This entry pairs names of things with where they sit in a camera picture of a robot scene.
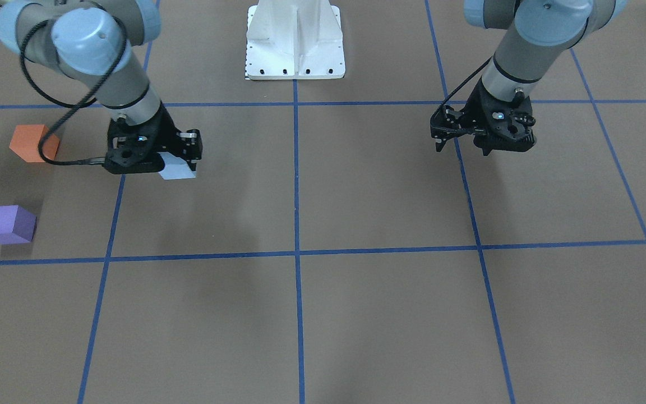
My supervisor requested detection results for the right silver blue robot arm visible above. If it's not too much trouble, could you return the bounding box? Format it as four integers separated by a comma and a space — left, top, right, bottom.
0, 1, 202, 180

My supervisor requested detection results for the purple foam block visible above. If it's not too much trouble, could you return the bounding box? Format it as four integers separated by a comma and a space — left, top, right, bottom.
0, 205, 38, 245

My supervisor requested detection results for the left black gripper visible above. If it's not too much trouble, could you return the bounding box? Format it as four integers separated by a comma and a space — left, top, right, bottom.
431, 84, 537, 157

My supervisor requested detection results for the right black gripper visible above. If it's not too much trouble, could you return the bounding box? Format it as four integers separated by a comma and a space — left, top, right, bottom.
107, 103, 203, 172

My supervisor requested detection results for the orange foam block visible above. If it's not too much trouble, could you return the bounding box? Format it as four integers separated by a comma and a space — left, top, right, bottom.
8, 125, 61, 163

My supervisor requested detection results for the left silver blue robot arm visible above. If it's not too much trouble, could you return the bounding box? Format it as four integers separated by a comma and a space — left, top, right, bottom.
429, 1, 626, 156

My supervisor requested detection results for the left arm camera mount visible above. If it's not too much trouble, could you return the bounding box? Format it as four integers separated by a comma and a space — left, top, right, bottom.
486, 109, 537, 153

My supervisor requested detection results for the black camera cable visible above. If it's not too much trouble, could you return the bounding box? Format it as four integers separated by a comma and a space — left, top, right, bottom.
19, 17, 128, 167

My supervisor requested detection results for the light blue foam block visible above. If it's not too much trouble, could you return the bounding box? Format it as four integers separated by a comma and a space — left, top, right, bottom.
158, 153, 197, 181

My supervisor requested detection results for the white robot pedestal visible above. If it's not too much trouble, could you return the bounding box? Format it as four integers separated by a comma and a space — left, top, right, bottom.
244, 1, 346, 80

